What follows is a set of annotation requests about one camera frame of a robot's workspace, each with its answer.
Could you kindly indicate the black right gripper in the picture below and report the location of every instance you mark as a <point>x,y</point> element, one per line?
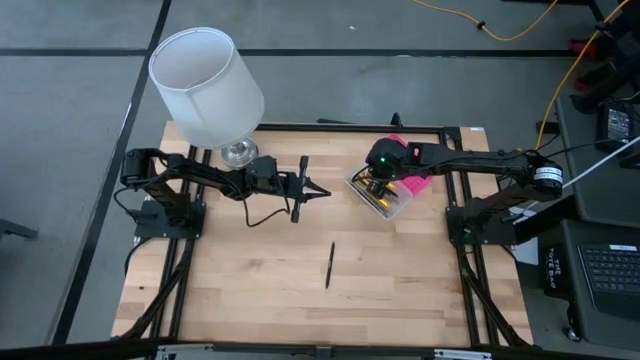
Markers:
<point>392,157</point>

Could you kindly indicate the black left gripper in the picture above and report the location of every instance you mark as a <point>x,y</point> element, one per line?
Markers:
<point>290,186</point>

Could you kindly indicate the plain yellow highlighter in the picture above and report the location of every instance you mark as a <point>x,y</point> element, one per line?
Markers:
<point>386,202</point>

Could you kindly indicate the pink lid clear pencil box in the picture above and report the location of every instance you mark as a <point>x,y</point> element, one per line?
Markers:
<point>420,184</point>

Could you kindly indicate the black pen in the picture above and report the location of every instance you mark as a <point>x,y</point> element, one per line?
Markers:
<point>330,265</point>

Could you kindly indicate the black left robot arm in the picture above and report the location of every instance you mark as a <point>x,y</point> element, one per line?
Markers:
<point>200,172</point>

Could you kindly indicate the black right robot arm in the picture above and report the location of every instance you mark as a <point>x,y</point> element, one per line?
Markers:
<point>475,162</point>

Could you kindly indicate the white shade silver table lamp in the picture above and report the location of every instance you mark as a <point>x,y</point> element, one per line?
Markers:
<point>210,90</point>

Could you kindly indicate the black tote bag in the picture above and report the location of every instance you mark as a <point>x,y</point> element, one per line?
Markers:
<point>555,270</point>

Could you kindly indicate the dark grey side cart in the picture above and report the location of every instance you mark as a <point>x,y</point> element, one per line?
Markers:
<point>600,210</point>

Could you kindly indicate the black laptop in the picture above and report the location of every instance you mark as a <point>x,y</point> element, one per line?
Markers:
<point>612,270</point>

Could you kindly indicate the black rig crossbar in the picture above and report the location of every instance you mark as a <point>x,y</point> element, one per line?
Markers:
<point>100,350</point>

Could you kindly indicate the black stand foot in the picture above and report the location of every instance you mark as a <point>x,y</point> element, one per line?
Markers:
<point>15,229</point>

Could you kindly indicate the black aluminium table frame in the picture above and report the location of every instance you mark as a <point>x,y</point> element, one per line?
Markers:
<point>325,128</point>

